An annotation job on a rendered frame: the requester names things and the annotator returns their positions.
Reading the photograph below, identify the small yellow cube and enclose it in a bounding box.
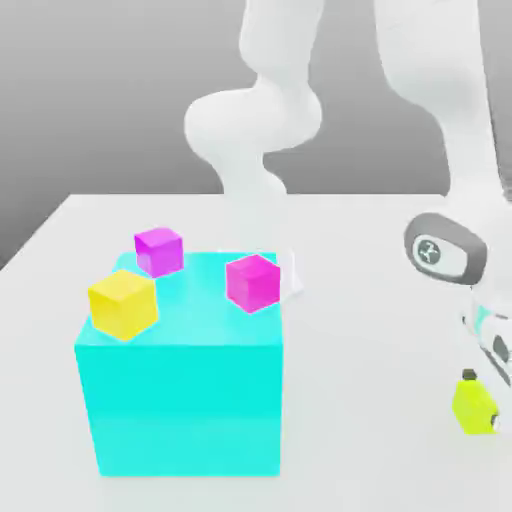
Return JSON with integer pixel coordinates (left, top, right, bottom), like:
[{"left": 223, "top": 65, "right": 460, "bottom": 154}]
[{"left": 87, "top": 268, "right": 160, "bottom": 342}]

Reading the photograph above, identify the small magenta cube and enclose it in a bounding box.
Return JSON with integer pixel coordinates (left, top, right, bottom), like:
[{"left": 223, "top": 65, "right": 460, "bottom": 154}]
[{"left": 225, "top": 254, "right": 282, "bottom": 315}]

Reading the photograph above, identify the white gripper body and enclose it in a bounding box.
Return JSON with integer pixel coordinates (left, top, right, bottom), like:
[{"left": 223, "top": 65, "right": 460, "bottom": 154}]
[{"left": 461, "top": 314, "right": 512, "bottom": 390}]

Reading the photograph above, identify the small purple cube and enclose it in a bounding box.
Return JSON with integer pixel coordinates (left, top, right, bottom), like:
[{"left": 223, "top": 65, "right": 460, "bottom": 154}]
[{"left": 133, "top": 226, "right": 185, "bottom": 280}]

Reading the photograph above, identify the small lime cube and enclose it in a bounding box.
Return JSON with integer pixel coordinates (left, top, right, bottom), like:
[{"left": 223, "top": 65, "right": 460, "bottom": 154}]
[{"left": 451, "top": 378, "right": 501, "bottom": 437}]

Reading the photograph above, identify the large cyan box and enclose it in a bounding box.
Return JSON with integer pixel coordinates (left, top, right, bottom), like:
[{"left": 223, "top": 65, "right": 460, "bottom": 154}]
[{"left": 73, "top": 250, "right": 284, "bottom": 478}]

